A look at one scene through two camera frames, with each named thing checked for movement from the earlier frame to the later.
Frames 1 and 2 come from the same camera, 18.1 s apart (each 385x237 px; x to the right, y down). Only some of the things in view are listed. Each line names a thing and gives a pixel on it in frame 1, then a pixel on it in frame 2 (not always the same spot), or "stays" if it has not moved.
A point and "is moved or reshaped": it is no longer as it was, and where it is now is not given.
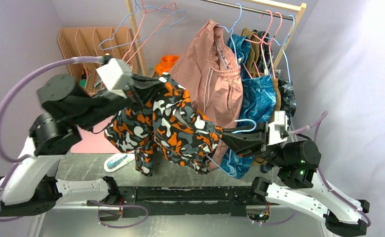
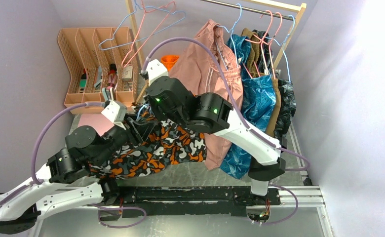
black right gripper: x=255 y=141 → x=159 y=117
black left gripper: x=142 y=89 → x=142 y=129
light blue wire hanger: x=244 y=131 → x=141 y=106
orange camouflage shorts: x=167 y=123 is moved or reshaped
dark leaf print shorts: x=288 y=94 stays
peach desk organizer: x=116 y=42 stays
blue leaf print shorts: x=258 y=98 stays
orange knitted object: x=167 y=62 stays
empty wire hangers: x=148 y=36 stays
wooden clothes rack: x=287 y=10 stays
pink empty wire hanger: x=144 y=13 stays
